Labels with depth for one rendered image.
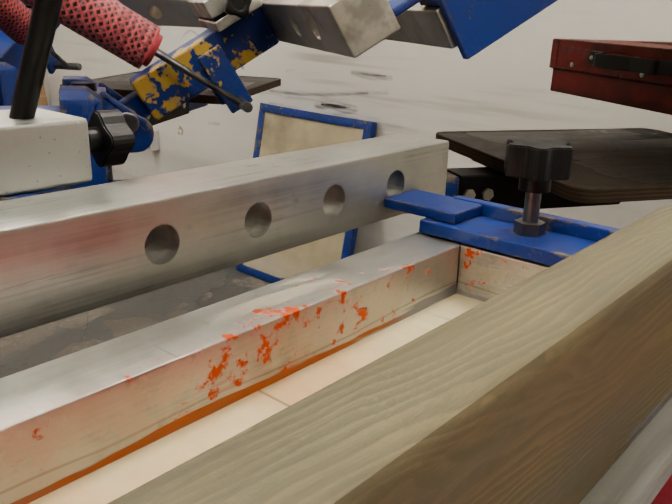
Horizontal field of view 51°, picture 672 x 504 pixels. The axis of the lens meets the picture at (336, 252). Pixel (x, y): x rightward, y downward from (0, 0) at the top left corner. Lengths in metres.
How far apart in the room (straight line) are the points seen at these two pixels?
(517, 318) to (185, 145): 3.47
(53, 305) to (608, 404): 0.25
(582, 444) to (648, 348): 0.05
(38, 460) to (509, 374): 0.19
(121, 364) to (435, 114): 2.31
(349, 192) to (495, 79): 1.99
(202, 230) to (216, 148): 3.05
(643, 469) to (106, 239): 0.25
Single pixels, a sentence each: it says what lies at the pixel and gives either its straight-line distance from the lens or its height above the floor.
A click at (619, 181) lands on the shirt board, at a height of 0.95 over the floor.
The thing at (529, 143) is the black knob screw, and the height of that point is 1.07.
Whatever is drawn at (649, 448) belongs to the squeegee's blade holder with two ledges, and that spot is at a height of 1.00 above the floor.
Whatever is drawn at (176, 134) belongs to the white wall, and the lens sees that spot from 3.68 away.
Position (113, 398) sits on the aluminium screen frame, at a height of 0.99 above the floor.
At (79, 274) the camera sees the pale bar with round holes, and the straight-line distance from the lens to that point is 0.36.
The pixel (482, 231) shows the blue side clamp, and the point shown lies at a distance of 0.47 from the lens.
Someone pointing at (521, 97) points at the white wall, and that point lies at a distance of 2.40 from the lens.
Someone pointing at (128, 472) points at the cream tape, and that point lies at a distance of 0.31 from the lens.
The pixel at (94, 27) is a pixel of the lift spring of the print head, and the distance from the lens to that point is 0.79.
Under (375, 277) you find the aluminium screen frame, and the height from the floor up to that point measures 1.00.
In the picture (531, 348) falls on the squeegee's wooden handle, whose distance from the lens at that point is 0.17.
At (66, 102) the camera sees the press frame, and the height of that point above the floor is 1.04.
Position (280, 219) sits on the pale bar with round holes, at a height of 1.02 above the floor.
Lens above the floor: 1.14
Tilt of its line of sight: 19 degrees down
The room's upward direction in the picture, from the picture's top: 2 degrees clockwise
